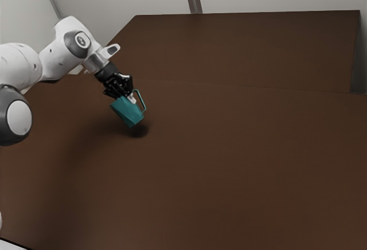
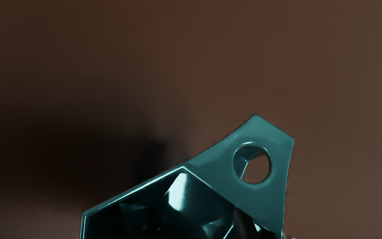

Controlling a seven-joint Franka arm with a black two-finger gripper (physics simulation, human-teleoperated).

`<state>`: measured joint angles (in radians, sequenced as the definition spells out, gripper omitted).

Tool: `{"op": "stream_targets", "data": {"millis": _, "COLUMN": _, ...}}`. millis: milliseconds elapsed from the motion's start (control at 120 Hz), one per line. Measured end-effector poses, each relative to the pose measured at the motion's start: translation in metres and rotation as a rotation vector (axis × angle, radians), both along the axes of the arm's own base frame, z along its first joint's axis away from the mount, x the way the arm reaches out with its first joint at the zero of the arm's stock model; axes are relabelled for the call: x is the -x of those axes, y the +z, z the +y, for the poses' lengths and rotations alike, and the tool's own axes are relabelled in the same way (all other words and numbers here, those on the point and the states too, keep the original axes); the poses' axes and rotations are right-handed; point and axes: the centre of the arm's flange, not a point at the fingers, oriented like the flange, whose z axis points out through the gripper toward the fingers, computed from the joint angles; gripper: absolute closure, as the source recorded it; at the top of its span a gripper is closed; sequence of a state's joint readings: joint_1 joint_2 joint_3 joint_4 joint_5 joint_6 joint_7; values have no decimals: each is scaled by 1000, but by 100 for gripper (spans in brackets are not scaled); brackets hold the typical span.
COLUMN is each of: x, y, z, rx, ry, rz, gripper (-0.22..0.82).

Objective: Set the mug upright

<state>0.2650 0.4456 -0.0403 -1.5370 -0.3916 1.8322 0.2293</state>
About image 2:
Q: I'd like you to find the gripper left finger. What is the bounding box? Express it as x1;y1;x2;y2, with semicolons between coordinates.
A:
233;207;257;239

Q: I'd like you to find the teal faceted mug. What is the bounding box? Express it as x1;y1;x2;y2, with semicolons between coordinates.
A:
80;115;294;239

